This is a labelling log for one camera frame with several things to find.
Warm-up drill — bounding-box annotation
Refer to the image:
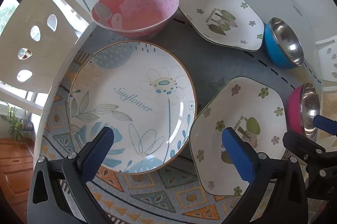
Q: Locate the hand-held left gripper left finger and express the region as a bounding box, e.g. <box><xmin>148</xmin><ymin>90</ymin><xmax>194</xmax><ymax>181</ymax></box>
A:
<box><xmin>27</xmin><ymin>126</ymin><xmax>124</xmax><ymax>224</ymax></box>

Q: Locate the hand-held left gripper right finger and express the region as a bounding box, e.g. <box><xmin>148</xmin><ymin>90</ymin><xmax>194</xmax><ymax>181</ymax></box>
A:
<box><xmin>221</xmin><ymin>127</ymin><xmax>308</xmax><ymax>224</ymax></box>

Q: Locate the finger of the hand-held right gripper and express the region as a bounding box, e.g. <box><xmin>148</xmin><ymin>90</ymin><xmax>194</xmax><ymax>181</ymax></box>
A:
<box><xmin>313</xmin><ymin>114</ymin><xmax>337</xmax><ymax>136</ymax></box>
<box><xmin>282</xmin><ymin>130</ymin><xmax>337</xmax><ymax>180</ymax></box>

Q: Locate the magenta steel bowl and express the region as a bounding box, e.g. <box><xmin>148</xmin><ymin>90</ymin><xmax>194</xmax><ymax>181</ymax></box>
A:
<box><xmin>287</xmin><ymin>83</ymin><xmax>321</xmax><ymax>138</ymax></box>

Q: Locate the hexagonal floral plate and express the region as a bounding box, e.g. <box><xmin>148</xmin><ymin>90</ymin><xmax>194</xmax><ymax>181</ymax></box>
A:
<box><xmin>189</xmin><ymin>77</ymin><xmax>288</xmax><ymax>196</ymax></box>
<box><xmin>178</xmin><ymin>0</ymin><xmax>265</xmax><ymax>51</ymax></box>

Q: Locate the round flower print plate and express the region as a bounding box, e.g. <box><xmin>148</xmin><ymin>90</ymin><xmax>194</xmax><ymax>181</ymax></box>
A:
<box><xmin>68</xmin><ymin>41</ymin><xmax>197</xmax><ymax>174</ymax></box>

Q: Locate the blue steel bowl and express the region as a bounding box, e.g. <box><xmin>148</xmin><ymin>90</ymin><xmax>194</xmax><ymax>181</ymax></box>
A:
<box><xmin>264</xmin><ymin>17</ymin><xmax>305</xmax><ymax>70</ymax></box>

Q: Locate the pink patterned bowl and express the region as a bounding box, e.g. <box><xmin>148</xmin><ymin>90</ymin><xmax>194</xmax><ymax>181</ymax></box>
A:
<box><xmin>91</xmin><ymin>0</ymin><xmax>180</xmax><ymax>40</ymax></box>

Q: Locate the white dining chair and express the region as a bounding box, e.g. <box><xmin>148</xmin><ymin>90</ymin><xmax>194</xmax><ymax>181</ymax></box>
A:
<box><xmin>0</xmin><ymin>0</ymin><xmax>91</xmax><ymax>109</ymax></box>
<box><xmin>314</xmin><ymin>35</ymin><xmax>337</xmax><ymax>82</ymax></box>

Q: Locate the wooden cabinet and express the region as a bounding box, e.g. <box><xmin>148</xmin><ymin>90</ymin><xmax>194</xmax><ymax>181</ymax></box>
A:
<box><xmin>0</xmin><ymin>138</ymin><xmax>35</xmax><ymax>201</ymax></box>

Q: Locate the green potted plant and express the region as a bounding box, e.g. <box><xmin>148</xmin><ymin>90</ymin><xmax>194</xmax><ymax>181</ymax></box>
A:
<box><xmin>0</xmin><ymin>105</ymin><xmax>33</xmax><ymax>141</ymax></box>

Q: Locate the patterned blue table mat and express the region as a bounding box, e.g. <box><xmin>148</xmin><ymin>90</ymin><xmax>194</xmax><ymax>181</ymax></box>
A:
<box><xmin>42</xmin><ymin>0</ymin><xmax>323</xmax><ymax>224</ymax></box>

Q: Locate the window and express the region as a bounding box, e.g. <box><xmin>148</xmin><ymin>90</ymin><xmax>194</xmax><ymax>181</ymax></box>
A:
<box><xmin>0</xmin><ymin>0</ymin><xmax>29</xmax><ymax>41</ymax></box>

